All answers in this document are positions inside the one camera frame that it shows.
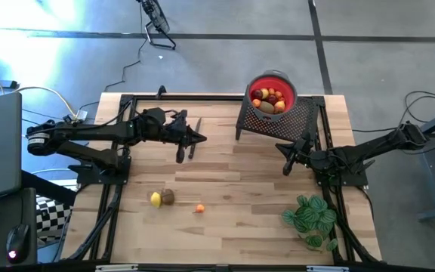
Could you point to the red collapsible colander grey rim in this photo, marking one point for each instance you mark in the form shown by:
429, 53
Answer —
253, 85

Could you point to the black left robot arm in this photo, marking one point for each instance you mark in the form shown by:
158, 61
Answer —
89, 132

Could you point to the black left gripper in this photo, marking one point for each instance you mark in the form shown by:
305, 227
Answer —
176, 130

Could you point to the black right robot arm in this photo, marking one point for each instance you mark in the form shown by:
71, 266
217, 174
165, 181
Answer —
372, 148

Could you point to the black computer mouse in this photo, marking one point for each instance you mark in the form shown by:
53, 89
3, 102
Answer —
17, 242

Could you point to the brown toy kiwi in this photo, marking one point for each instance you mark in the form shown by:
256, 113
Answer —
266, 107
168, 196

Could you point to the yellow toy lemon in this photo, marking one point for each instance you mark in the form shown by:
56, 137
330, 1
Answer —
156, 199
279, 107
264, 93

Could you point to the black kitchen knife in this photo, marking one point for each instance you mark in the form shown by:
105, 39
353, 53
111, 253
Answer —
192, 153

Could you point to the small toy orange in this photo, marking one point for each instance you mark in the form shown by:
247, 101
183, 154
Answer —
271, 91

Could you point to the green artificial plant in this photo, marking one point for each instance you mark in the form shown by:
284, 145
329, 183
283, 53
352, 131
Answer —
312, 219

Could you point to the power strip with plugs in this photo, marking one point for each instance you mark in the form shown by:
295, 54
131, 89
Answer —
76, 116

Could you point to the blue-grey metal table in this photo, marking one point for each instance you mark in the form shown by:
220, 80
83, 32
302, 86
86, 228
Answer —
429, 127

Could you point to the black perforated metal shelf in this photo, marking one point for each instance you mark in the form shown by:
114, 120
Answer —
297, 121

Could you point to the silver bracket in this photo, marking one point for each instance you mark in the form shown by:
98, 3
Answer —
115, 268
327, 269

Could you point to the black aluminium table frame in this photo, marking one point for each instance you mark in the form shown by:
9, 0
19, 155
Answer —
225, 97

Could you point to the black desk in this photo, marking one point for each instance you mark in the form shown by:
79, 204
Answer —
25, 204

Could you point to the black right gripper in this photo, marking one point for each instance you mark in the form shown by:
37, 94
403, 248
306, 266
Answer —
305, 155

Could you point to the black floor fan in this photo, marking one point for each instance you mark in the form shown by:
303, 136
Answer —
157, 19

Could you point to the black-white checkerboard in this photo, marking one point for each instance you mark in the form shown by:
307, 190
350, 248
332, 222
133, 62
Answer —
51, 217

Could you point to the round orange-red toy fruit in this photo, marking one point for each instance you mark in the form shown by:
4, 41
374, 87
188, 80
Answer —
278, 94

